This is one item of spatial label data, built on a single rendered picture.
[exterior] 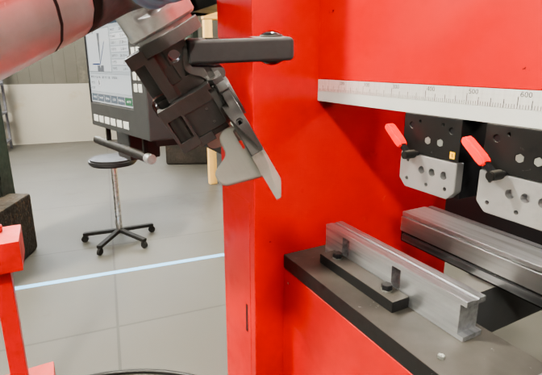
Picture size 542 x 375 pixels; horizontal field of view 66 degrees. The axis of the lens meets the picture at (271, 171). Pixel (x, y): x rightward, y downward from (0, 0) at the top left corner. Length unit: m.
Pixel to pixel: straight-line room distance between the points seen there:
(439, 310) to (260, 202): 0.54
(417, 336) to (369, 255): 0.26
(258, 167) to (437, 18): 0.61
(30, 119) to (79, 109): 0.87
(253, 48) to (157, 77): 0.10
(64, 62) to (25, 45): 8.68
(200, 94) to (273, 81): 0.75
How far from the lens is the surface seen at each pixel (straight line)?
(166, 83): 0.46
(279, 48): 0.47
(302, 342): 1.36
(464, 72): 0.90
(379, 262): 1.15
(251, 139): 0.43
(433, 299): 1.05
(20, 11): 0.24
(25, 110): 9.03
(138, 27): 0.44
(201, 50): 0.45
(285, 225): 1.29
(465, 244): 1.29
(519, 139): 0.83
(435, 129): 0.94
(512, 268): 1.23
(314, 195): 1.32
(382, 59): 1.05
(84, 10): 0.26
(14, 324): 2.09
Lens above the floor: 1.44
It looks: 14 degrees down
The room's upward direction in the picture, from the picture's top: straight up
